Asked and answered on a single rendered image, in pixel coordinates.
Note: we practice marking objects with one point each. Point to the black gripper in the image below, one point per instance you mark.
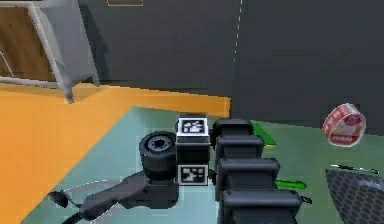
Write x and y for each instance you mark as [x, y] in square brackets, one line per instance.
[158, 156]

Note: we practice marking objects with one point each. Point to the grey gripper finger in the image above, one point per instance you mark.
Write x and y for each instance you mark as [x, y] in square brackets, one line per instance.
[74, 219]
[58, 198]

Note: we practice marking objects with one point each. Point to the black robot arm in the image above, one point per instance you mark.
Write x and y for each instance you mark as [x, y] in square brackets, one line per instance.
[246, 173]

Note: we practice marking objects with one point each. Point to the thin black knife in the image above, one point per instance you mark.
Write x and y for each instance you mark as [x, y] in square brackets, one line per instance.
[355, 168]

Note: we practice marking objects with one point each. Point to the dark green flat object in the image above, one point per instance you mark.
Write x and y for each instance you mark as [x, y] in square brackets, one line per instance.
[263, 135]

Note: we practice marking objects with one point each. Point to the bright green flat object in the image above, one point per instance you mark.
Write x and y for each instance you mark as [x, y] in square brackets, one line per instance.
[290, 184]

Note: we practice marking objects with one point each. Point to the grey cupboard with wooden panel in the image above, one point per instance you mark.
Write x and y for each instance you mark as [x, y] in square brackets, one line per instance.
[71, 40]

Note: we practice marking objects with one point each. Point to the red and white round tin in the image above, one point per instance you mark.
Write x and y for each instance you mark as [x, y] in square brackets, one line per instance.
[345, 125]

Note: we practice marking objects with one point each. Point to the grey honeycomb patterned object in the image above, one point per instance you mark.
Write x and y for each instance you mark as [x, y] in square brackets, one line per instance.
[358, 200]

